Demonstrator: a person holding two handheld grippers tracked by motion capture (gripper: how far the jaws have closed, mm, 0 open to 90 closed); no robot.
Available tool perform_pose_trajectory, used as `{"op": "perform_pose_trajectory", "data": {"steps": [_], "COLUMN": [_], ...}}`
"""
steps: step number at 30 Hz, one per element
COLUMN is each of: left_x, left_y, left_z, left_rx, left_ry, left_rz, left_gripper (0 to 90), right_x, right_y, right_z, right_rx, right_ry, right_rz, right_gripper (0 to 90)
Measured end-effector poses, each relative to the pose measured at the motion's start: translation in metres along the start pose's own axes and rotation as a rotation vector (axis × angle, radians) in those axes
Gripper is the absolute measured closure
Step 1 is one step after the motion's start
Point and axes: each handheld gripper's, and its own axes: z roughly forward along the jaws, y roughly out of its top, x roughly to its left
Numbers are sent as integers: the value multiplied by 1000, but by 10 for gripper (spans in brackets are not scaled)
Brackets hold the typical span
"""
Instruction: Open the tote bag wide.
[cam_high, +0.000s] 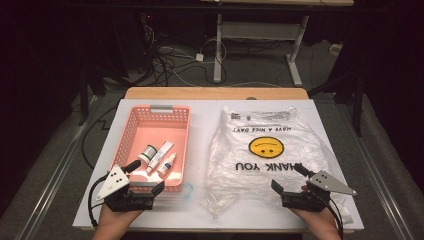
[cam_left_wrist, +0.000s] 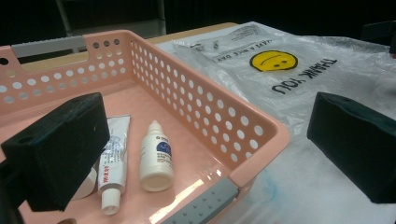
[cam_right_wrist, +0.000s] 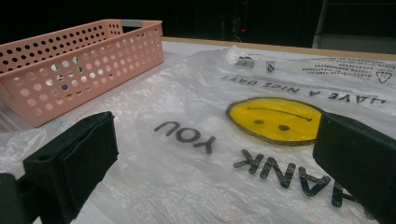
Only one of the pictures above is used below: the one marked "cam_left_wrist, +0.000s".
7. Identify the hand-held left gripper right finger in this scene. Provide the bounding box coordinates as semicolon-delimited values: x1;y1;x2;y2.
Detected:
306;91;396;204

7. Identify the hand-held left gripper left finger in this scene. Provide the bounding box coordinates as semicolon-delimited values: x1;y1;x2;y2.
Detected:
0;91;110;213

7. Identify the white ointment tube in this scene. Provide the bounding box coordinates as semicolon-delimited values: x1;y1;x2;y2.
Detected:
97;114;132;217

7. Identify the white dropper bottle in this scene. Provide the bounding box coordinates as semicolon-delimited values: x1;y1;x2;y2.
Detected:
138;119;176;192

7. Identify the clear plastic bag yellow face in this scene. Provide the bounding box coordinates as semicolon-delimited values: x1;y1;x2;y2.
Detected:
155;21;396;147

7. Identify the pink perforated plastic basket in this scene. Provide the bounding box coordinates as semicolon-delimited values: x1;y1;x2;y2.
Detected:
0;29;291;224

